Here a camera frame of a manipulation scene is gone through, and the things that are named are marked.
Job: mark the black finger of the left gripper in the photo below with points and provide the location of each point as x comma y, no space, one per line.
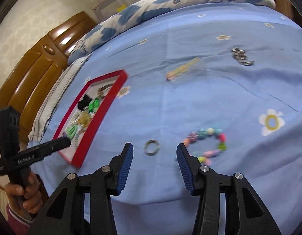
55,145

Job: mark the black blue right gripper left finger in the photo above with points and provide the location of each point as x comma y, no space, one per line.
82,204

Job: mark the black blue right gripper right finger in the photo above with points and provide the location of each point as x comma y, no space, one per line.
245,211

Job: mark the red shallow jewelry tray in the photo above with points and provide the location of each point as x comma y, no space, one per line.
106,87

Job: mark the person's left hand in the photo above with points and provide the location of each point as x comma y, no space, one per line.
33,201

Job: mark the light green hair clip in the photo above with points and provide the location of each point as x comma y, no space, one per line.
71,131

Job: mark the pink sleeve cuff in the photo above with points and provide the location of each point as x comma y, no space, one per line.
17,223

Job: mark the amber hair claw clip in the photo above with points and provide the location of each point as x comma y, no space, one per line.
82,119

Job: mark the black scrunchie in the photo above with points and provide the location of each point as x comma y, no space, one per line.
84,102

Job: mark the wooden headboard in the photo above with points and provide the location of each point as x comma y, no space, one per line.
31,80

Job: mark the green braided dog charm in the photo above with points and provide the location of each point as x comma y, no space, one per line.
94,105

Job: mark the grey striped pillow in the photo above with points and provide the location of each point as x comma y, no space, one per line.
52,99

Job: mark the blue floral bed sheet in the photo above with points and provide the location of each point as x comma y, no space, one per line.
248,83

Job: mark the hair comb with pastel beads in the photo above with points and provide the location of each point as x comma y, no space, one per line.
182,69

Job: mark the blue white heart duvet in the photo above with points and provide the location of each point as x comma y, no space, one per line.
136,14

